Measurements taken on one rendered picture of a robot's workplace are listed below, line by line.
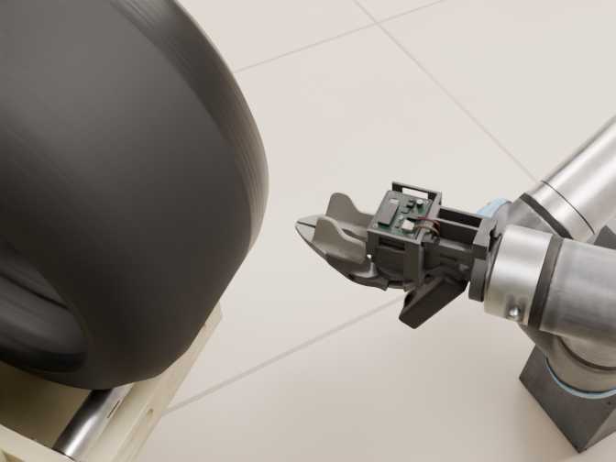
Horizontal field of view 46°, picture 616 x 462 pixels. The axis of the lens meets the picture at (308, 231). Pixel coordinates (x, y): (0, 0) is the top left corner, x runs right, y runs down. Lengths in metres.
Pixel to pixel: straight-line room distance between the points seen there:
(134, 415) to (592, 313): 0.67
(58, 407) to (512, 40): 2.46
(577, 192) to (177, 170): 0.43
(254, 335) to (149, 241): 1.45
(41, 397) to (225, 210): 0.55
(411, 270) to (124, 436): 0.54
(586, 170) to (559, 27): 2.49
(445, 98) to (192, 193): 2.17
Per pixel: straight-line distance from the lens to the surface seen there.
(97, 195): 0.67
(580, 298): 0.68
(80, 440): 1.04
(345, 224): 0.77
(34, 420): 1.21
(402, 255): 0.70
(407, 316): 0.80
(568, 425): 2.06
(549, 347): 0.81
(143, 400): 1.11
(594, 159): 0.84
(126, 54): 0.72
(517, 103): 2.88
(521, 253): 0.68
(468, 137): 2.70
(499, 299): 0.69
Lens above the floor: 1.85
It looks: 52 degrees down
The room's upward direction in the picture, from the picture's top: straight up
